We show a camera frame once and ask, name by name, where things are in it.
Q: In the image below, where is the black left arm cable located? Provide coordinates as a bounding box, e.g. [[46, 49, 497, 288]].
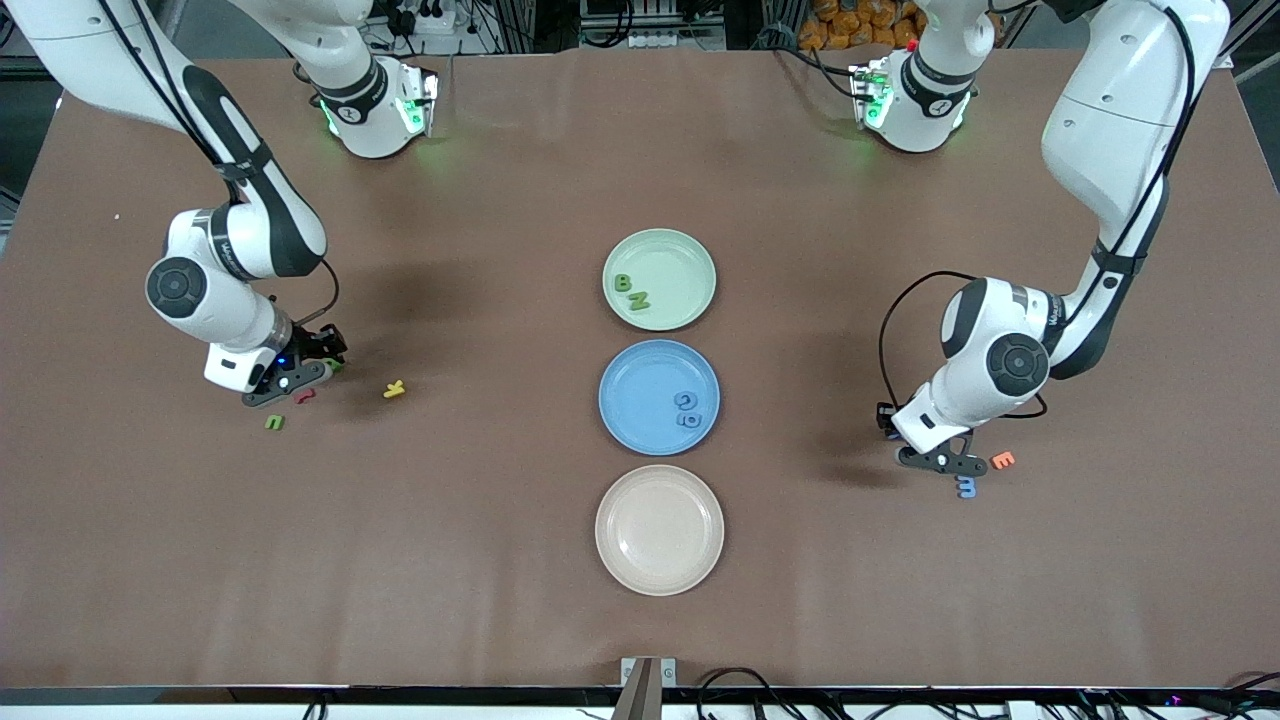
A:
[[877, 270, 979, 411]]

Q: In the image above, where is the beige plate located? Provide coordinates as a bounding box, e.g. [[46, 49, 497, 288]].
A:
[[594, 464, 726, 598]]

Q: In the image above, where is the blue plate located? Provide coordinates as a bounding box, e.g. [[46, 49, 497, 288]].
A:
[[598, 339, 721, 457]]

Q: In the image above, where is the black cable loop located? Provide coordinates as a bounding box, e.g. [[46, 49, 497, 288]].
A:
[[697, 668, 801, 720]]

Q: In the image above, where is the white power strip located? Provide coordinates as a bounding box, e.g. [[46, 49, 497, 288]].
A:
[[385, 0, 471, 36]]

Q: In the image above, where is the background equipment box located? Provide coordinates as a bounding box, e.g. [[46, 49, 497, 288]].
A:
[[580, 0, 726, 51]]

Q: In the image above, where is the orange items pile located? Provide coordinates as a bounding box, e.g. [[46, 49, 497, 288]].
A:
[[798, 0, 916, 51]]

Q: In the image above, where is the green plate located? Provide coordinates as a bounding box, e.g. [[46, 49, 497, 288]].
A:
[[602, 228, 718, 332]]

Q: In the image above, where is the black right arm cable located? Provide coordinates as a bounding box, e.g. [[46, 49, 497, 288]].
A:
[[270, 258, 341, 346]]

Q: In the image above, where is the metal mount bracket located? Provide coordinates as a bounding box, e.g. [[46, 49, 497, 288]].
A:
[[612, 656, 678, 720]]

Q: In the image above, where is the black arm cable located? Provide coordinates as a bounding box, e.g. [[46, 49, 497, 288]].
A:
[[877, 270, 979, 411], [270, 258, 341, 346]]

